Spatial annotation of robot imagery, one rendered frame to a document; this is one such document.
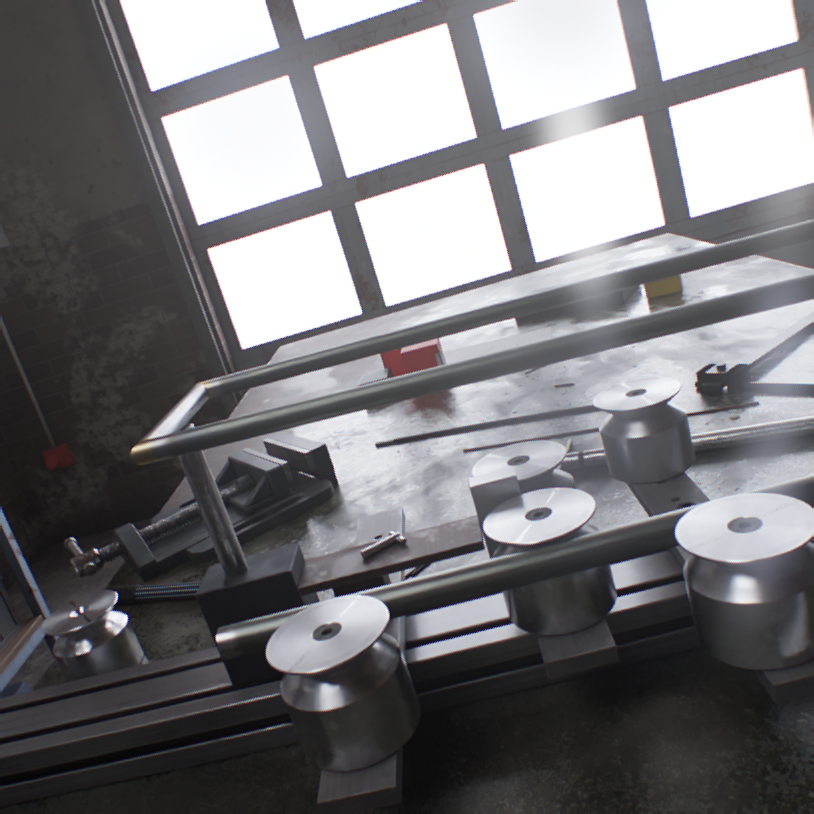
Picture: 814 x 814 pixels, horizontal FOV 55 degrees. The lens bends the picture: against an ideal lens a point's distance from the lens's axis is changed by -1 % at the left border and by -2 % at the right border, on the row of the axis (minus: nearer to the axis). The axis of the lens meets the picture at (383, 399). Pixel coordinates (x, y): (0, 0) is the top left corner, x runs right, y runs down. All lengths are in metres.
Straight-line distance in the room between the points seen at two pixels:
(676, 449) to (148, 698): 0.32
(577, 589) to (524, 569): 0.03
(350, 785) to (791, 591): 0.17
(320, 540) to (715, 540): 0.38
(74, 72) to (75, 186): 0.44
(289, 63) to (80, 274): 1.23
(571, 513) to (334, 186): 3.08
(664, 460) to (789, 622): 0.17
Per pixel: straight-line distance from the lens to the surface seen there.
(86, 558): 0.71
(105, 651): 0.55
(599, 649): 0.35
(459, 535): 0.39
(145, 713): 0.45
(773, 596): 0.31
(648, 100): 3.51
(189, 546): 0.69
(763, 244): 0.44
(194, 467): 0.39
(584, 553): 0.33
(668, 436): 0.46
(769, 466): 0.57
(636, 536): 0.33
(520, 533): 0.34
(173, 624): 0.59
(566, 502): 0.36
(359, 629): 0.31
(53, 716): 0.49
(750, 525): 0.32
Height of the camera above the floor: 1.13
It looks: 15 degrees down
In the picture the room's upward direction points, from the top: 17 degrees counter-clockwise
